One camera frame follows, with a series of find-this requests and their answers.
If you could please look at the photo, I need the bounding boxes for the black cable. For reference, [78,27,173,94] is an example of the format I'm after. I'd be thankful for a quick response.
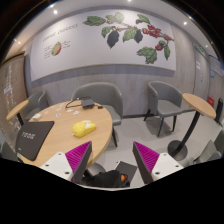
[64,97,105,110]

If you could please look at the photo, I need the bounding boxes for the black bag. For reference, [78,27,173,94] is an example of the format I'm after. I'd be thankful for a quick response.
[80,169,131,189]

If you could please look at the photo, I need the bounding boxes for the small black device box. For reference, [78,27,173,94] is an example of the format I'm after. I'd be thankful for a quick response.
[80,97,96,108]

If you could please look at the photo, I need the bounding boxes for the round ceiling lights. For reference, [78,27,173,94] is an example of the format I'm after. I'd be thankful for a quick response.
[15,0,189,45]

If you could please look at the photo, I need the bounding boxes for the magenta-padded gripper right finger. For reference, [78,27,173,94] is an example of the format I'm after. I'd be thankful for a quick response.
[132,141,185,185]

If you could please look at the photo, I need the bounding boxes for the grey armchair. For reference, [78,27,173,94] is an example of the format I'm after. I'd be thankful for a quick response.
[143,80,194,138]
[0,141,18,163]
[70,81,124,148]
[194,130,224,165]
[22,89,50,122]

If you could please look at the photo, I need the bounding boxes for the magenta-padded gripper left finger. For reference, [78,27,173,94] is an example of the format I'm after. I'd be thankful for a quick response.
[39,140,93,185]

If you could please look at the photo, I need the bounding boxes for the coffee plant wall mural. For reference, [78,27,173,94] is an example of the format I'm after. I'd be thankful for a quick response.
[29,8,177,82]

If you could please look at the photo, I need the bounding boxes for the grey door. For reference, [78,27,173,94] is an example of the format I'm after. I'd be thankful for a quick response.
[192,43,210,102]

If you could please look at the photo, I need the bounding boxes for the brown wall panel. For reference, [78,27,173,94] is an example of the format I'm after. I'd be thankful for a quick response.
[0,54,28,143]

